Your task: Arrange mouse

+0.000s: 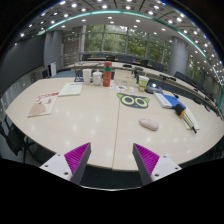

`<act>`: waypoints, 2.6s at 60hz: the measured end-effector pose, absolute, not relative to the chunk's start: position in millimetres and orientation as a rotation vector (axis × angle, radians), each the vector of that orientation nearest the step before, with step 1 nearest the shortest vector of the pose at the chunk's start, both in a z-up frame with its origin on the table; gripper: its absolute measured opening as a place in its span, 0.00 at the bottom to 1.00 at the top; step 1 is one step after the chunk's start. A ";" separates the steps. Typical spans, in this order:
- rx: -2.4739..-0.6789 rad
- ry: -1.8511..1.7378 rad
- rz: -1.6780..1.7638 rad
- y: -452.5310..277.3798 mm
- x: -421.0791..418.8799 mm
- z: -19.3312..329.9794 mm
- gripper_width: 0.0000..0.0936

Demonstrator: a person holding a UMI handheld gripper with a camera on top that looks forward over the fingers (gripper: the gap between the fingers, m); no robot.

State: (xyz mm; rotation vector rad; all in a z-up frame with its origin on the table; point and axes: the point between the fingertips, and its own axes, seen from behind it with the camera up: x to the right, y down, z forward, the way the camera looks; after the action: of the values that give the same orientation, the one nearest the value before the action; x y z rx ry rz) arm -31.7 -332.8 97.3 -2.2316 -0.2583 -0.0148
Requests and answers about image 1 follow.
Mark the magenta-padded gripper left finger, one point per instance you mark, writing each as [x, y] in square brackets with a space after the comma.
[65, 165]

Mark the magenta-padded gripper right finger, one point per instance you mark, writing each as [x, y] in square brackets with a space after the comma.
[156, 166]

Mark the pink computer mouse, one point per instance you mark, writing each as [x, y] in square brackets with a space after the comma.
[149, 124]

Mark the cat-face mouse pad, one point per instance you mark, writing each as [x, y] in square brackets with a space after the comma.
[133, 101]

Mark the white papers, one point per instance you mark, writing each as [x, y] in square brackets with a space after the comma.
[193, 120]

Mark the red and white leaflet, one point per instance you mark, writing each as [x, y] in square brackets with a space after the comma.
[44, 104]

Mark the blue and white book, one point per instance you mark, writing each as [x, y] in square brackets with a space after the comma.
[170, 100]

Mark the white booklet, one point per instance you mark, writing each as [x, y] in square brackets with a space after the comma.
[70, 89]

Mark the black conference microphone unit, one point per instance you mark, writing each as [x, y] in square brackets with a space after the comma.
[153, 88]

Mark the colourful sticker sheet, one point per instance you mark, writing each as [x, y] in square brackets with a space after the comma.
[121, 88]

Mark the white paper cup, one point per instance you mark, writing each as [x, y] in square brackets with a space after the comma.
[87, 76]

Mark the white lidded cup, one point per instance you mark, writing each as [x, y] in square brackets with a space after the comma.
[97, 78]

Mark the long curved conference table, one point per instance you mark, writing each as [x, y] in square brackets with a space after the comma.
[156, 73]

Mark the red thermos bottle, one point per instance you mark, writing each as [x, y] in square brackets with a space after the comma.
[107, 75]

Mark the black office chairs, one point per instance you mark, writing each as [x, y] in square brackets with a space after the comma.
[144, 62]

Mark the ceiling lights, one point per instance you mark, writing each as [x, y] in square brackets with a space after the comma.
[133, 15]

